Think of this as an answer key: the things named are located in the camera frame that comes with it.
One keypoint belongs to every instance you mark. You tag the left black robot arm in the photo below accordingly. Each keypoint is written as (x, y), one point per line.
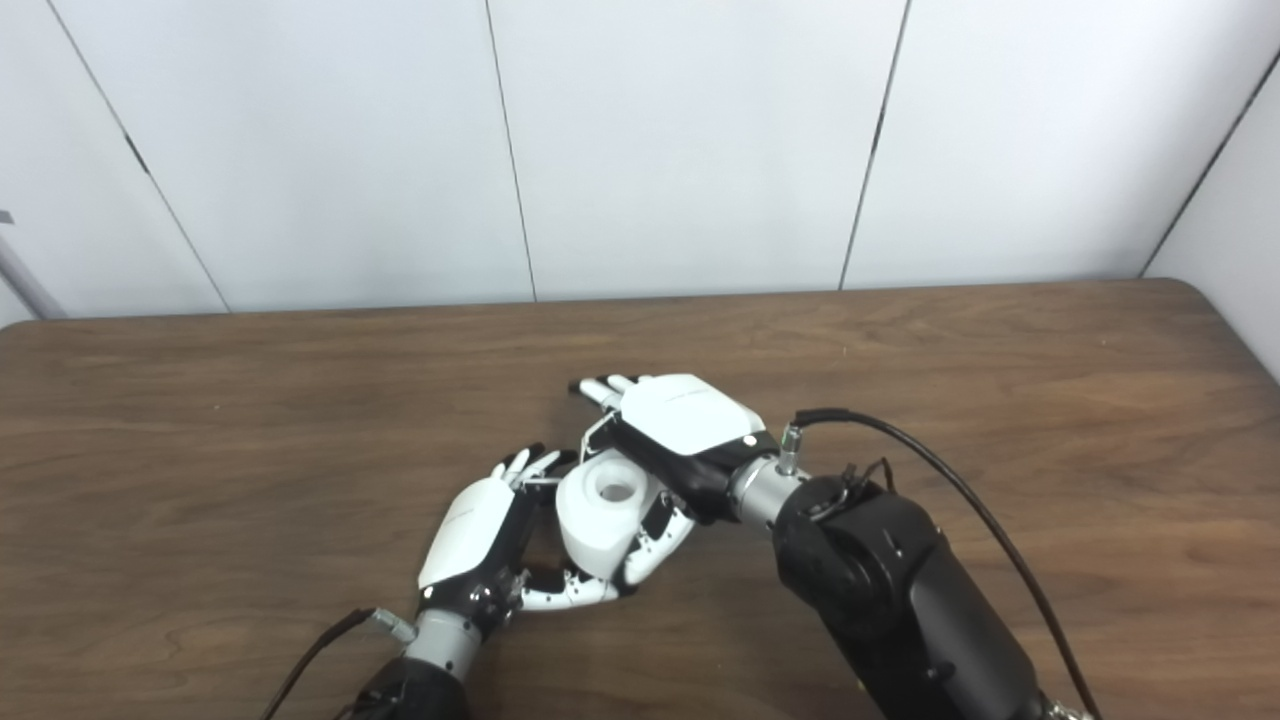
(425, 675)

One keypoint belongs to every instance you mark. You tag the grey metal post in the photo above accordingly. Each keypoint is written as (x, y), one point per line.
(25, 272)

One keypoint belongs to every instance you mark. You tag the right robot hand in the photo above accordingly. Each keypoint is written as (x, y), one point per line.
(680, 440)

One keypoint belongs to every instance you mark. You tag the round white piece with holes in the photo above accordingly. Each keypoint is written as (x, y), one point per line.
(605, 515)

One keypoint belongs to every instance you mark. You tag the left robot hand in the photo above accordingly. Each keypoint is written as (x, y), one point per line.
(480, 545)

